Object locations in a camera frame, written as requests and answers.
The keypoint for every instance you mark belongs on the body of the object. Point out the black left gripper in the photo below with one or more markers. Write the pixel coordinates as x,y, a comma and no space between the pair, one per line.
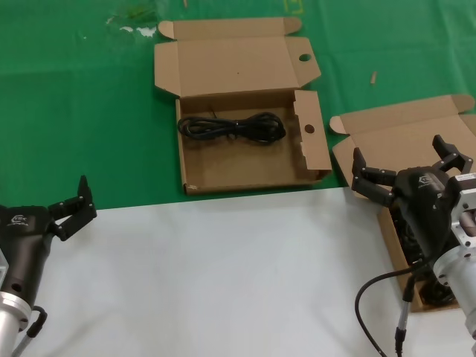
22,245

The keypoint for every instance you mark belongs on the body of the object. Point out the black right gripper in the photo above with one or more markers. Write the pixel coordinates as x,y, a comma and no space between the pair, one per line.
425,210

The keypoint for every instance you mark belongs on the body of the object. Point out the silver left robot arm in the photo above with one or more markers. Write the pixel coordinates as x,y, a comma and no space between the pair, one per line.
9,327

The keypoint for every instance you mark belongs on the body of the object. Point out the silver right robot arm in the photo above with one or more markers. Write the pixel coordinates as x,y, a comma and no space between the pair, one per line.
461,284

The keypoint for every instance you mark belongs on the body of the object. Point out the flat cardboard box torn side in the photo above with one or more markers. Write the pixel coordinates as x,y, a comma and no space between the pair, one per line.
241,163

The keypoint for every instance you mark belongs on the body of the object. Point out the small cardboard strip scrap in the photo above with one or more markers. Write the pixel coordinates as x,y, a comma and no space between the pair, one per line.
373,78

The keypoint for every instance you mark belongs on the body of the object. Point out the green table mat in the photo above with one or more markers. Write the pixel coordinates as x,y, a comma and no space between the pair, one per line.
74,93

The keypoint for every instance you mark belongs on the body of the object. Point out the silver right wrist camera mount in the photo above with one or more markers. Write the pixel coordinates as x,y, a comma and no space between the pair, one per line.
465,202

